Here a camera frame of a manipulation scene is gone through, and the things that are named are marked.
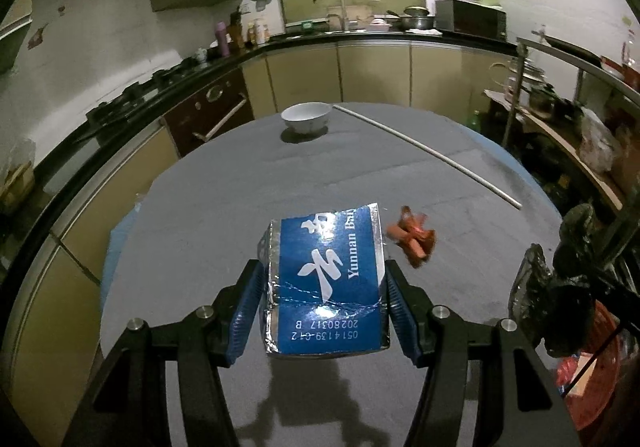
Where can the blue and silver carton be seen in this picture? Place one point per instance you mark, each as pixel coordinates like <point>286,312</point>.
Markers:
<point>325,287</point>

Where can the metal kitchen faucet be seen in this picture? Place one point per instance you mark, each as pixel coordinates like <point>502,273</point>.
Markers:
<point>341,2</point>

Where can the row of sauce bottles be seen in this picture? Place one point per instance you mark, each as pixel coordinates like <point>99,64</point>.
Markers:
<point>258,33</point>

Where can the dark cooking pot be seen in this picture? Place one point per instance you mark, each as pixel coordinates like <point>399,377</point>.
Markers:
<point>532,94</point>

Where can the small white teapot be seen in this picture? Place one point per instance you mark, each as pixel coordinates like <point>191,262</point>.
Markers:
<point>200,55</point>

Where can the metal storage rack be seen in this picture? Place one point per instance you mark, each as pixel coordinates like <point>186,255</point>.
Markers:
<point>560,142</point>

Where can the black electric griddle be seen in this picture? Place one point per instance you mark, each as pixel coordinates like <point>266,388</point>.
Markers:
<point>575,49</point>

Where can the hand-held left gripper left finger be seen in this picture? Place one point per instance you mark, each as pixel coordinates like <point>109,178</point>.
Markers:
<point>245,312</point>

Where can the microwave oven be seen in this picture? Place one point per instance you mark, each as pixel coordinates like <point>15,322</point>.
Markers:
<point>470,19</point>

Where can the metal cooking pot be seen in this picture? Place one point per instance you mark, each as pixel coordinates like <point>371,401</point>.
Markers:
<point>417,19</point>

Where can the long white rod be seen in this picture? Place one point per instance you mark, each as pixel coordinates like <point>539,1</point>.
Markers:
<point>425,147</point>

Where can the black gas stove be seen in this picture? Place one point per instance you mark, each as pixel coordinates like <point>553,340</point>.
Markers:
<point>130,99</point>

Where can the blue under cloth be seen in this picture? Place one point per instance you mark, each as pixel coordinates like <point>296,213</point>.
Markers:
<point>520,177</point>

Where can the green bottle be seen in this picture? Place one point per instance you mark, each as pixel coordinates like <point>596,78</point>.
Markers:
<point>476,122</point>

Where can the pink bottle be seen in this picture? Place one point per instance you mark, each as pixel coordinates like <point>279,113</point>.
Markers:
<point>223,39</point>

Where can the orange wrapper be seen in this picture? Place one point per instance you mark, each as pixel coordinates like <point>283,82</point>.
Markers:
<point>412,239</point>

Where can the white ceramic bowl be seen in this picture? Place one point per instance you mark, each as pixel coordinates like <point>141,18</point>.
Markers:
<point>305,119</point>

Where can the black kitchen countertop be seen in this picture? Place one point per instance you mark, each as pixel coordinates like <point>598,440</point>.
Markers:
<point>65,162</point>

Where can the built-in dark oven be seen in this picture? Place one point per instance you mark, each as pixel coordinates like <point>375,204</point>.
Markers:
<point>210,107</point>

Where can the black plastic bag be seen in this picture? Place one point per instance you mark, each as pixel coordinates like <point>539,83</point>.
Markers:
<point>560,307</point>

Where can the red plastic basket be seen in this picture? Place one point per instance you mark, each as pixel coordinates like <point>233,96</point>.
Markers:
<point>600,377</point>

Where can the clear bag with bread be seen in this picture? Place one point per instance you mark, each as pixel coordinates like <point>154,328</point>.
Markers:
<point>17,177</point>

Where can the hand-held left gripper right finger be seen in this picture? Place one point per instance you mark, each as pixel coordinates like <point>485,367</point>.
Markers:
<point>400,317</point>

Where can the white plastic bag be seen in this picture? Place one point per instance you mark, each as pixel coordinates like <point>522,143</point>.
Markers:
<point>597,142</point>

